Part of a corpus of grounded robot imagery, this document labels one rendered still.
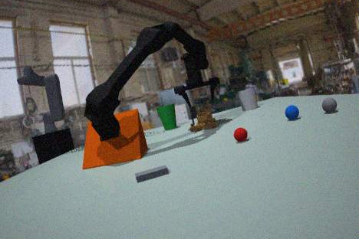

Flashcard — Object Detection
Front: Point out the red ball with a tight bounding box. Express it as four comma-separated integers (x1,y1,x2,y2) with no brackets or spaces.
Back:
234,128,248,142

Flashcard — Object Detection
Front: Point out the blue ball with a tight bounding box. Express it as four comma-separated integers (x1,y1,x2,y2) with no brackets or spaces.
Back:
285,106,299,120

